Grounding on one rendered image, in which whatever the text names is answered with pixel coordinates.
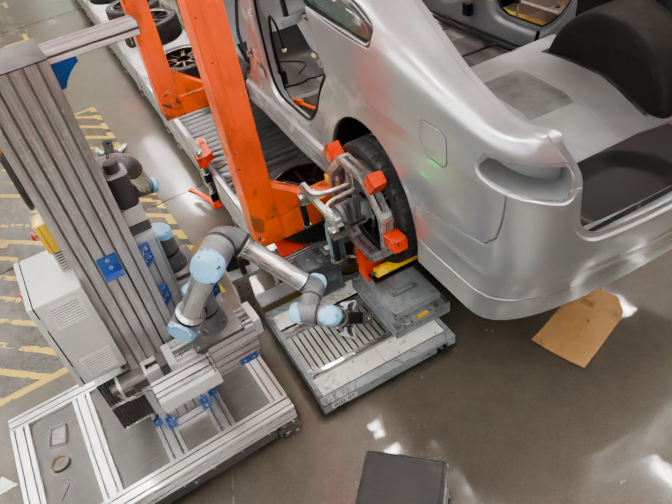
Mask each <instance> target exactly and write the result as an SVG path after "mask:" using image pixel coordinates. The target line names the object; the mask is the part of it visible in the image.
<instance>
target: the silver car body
mask: <svg viewBox="0 0 672 504"><path fill-rule="evenodd" d="M223 3H224V7H225V11H226V15H227V18H228V22H229V26H230V30H231V34H232V37H233V41H234V45H235V49H236V53H237V54H238V55H239V56H240V57H242V58H243V59H244V60H245V61H246V62H248V63H249V64H250V67H248V68H247V77H248V78H247V80H246V87H247V90H248V93H249V96H250V99H251V100H252V101H253V102H254V103H255V104H256V105H257V106H258V107H259V108H260V109H261V110H262V111H264V112H265V113H266V114H267V115H268V116H269V117H270V118H271V119H272V120H273V121H274V122H275V123H276V124H277V125H278V126H279V128H280V129H281V130H282V131H283V132H284V133H285V134H286V135H287V136H288V137H289V138H290V139H291V140H292V141H293V143H294V144H295V145H296V146H297V147H298V148H299V149H300V150H302V151H303V152H304V153H305V154H306V155H307V156H308V157H309V158H310V159H311V160H312V161H313V162H314V163H315V164H316V165H317V166H318V167H319V168H320V169H321V170H323V171H324V172H325V173H326V174H327V168H328V167H329V166H330V163H329V161H328V159H327V157H326V155H325V153H324V151H323V148H324V147H325V145H327V144H329V143H331V136H332V130H333V127H334V124H335V122H336V121H337V120H338V119H339V118H340V117H341V116H344V115H349V116H353V117H355V118H357V119H358V120H360V121H361V122H362V123H364V124H365V125H366V126H367V127H368V128H369V129H370V130H371V131H372V133H373V134H374V135H375V136H376V137H377V139H378V140H379V142H380V143H381V144H382V146H383V148H384V149H385V151H386V152H387V154H388V156H389V158H390V159H391V161H392V163H393V165H394V167H395V169H396V171H397V173H398V175H399V178H400V180H401V182H402V185H403V187H404V190H405V193H406V195H407V198H408V201H409V204H410V208H411V211H412V215H413V219H414V223H415V228H416V234H417V241H418V262H419V263H420V264H421V265H422V266H424V267H425V268H426V269H427V270H428V271H429V272H430V273H431V274H432V275H433V276H434V277H435V278H436V279H437V280H438V281H439V282H440V283H441V284H442V285H444V286H445V287H446V288H447V289H448V290H449V291H450V292H451V293H452V294H453V295H454V296H455V297H456V298H457V299H458V300H459V301H460V302H461V303H462V304H464V305H465V306H466V307H467V308H468V309H469V310H470V311H472V312H473V313H474V314H476V315H478V316H480V317H482V318H485V319H490V320H512V319H519V318H524V317H528V316H532V315H536V314H539V313H542V312H545V311H548V310H551V309H554V308H557V307H559V306H562V305H564V304H567V303H569V302H571V301H574V300H576V299H578V298H581V297H583V296H585V295H587V294H589V293H591V292H593V291H595V290H597V289H599V288H602V287H604V286H605V285H607V284H609V283H611V282H613V281H615V280H617V279H619V278H621V277H623V276H625V275H626V274H628V273H630V272H632V271H634V270H636V269H637V268H639V267H641V266H643V265H645V264H646V263H648V262H650V261H652V260H653V259H655V258H657V257H659V256H660V255H662V254H664V253H666V252H667V251H669V250H671V249H672V0H570V2H569V3H568V5H567V6H566V7H565V8H564V10H563V11H562V12H561V13H560V14H559V15H558V16H557V17H556V18H554V19H553V20H552V21H551V22H549V23H546V24H544V25H541V24H538V23H535V22H532V21H529V20H526V19H524V18H521V17H518V16H515V15H512V14H510V13H509V12H508V11H507V10H505V9H504V8H503V7H502V5H501V2H500V0H223Z"/></svg>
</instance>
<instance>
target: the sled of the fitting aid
mask: <svg viewBox="0 0 672 504"><path fill-rule="evenodd" d="M351 280H352V286H353V289H354V290H355V291H356V292H357V293H358V294H359V296H360V297H361V298H362V299H363V300H364V301H365V302H366V304H367V305H368V306H369V307H370V308H371V309H372V311H373V312H374V313H375V314H376V315H377V316H378V318H379V319H380V320H381V321H382V322H383V323H384V325H385V326H386V327H387V328H388V329H389V330H390V332H391V333H392V334H393V335H394V336H395V337H396V339H399V338H401V337H403V336H404V335H406V334H408V333H410V332H412V331H414V330H416V329H418V328H419V327H421V326H423V325H425V324H427V323H429V322H431V321H433V320H434V319H436V318H438V317H440V316H442V315H444V314H446V313H448V312H449V311H450V302H449V301H448V300H447V299H446V298H445V297H444V296H443V295H442V294H441V293H440V298H438V299H436V300H434V301H432V302H430V303H428V304H427V305H425V306H423V307H421V308H419V309H417V310H415V311H413V312H411V313H409V314H407V315H405V316H404V317H402V318H400V319H398V320H395V319H394V318H393V317H392V316H391V315H390V314H389V313H388V311H387V310H386V309H385V308H384V307H383V306H382V305H381V304H380V302H379V301H378V300H377V299H376V298H375V297H374V296H373V295H372V293H371V292H370V291H369V290H368V289H367V288H366V287H365V286H364V284H363V283H362V282H361V281H360V279H359V276H357V277H355V278H353V279H351Z"/></svg>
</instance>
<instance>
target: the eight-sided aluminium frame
mask: <svg viewBox="0 0 672 504"><path fill-rule="evenodd" d="M353 166H355V167H356V168H357V169H358V170H359V171H358V170H357V169H356V168H355V167H353ZM343 168H344V169H346V170H347V171H348V172H349V173H350V174H351V175H352V176H354V178H355V179H356V180H358V182H359V183H360V185H361V186H362V188H363V190H364V193H365V195H366V197H367V199H368V201H369V203H370V205H371V207H372V209H373V211H374V213H375V215H376V218H377V221H378V227H379V235H380V243H381V250H380V251H379V250H378V249H377V248H376V247H375V246H374V245H373V244H372V243H371V242H370V241H369V240H368V239H367V238H366V237H365V236H364V235H363V234H362V232H361V231H360V229H359V227H358V226H356V227H354V228H353V229H354V231H352V229H350V234H349V235H348V237H349V238H350V240H351V241H352V243H353V244H355V245H356V246H357V247H358V248H359V250H360V251H361V252H362V253H363V254H364V255H365V256H366V257H367V258H368V259H369V261H371V262H372V263H375V262H377V261H379V260H381V259H383V258H386V257H388V256H390V255H392V254H394V253H393V252H392V251H390V250H389V249H388V248H387V247H386V246H385V243H384V234H385V233H386V228H387V232H389V231H391V230H393V229H394V224H393V221H394V219H393V215H392V213H391V210H390V209H389V207H388V205H387V203H386V201H385V199H384V197H383V195H382V193H381V191H380V192H377V193H375V196H376V198H377V200H378V202H379V204H380V206H381V208H382V210H383V211H381V210H380V208H379V206H378V204H377V202H376V200H375V198H374V196H373V195H371V196H370V195H369V193H368V192H367V190H366V188H365V186H364V185H363V182H364V180H365V178H366V176H367V175H368V174H371V173H372V172H371V171H370V170H369V169H367V168H366V167H365V166H364V165H362V164H361V163H360V162H359V161H358V160H357V159H355V158H354V157H353V156H352V155H351V154H350V153H348V152H346V153H344V154H342V155H339V156H337V157H336V158H335V160H334V161H333V162H332V164H331V165H330V166H329V167H328V168H327V175H328V178H329V183H330V189H331V188H334V187H336V183H335V176H336V181H337V186H339V185H341V184H343V181H342V175H341V170H342V169H343ZM359 240H361V241H362V242H363V243H364V244H365V246H366V247H367V248H368V249H369V250H370V251H371V252H372V253H371V252H370V251H369V250H368V249H367V248H366V247H365V246H364V245H363V244H362V243H361V242H360V241H359Z"/></svg>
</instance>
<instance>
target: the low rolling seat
mask: <svg viewBox="0 0 672 504"><path fill-rule="evenodd" d="M450 502H451V497H450V495H449V467H448V464H447V462H446V461H444V460H437V459H430V458H423V457H416V456H409V455H402V454H395V453H388V452H381V451H374V450H367V452H366V455H365V459H364V464H363V469H362V473H361V478H360V482H359V487H358V492H357V496H356V501H355V504H449V503H450Z"/></svg>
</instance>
